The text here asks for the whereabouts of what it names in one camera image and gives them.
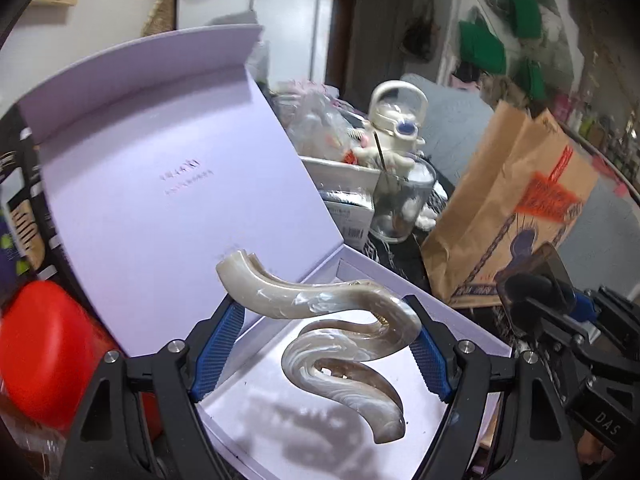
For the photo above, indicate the clear glass cup with spoon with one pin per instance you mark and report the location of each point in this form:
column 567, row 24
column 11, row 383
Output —
column 400, row 210

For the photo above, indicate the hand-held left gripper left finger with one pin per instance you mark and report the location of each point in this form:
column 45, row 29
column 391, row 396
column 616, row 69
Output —
column 220, row 355

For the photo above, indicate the row of cosmetic bottles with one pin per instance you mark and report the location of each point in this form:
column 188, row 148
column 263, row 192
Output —
column 600, row 135

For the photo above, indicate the red canister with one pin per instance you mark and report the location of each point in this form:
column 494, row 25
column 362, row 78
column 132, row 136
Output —
column 45, row 355

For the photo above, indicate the pearl white hair claw clip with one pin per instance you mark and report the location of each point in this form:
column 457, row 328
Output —
column 330, row 305

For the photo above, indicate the chair with grey leaf cover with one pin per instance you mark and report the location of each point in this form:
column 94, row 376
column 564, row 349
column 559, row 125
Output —
column 450, row 120

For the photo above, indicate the clear plastic bags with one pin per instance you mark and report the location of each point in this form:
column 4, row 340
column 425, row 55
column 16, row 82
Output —
column 315, row 115

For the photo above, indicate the woven straw fan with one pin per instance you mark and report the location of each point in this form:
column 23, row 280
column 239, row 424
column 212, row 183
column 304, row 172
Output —
column 161, row 15

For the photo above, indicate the black snack bag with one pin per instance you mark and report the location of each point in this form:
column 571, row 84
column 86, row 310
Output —
column 22, row 200

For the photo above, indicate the white storage bin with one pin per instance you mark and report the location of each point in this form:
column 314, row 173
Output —
column 340, row 172

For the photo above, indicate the dark hanging handbag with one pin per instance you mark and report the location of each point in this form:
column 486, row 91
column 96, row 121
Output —
column 417, row 35

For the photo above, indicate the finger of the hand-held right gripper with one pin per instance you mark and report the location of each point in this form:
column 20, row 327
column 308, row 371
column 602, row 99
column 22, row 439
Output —
column 584, row 306
column 565, row 330

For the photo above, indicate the lavender gift box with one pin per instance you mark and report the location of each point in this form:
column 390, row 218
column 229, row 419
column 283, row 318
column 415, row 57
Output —
column 150, row 200

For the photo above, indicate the white barcode carton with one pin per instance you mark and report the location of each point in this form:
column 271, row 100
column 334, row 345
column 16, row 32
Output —
column 347, row 215

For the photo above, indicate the dark brown door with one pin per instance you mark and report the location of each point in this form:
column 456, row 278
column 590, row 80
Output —
column 365, row 40

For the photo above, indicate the green tote bag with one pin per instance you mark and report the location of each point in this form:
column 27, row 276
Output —
column 532, row 77
column 525, row 12
column 482, row 45

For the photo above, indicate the brown printed paper bag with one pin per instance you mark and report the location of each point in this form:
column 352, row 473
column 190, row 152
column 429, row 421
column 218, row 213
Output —
column 515, row 210

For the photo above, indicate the white refrigerator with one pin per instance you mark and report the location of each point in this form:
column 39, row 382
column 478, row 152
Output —
column 290, row 25

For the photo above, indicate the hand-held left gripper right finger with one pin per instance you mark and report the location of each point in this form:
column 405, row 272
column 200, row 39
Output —
column 432, row 370

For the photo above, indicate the person's right hand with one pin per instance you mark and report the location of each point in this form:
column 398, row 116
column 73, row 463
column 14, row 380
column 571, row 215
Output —
column 595, row 452

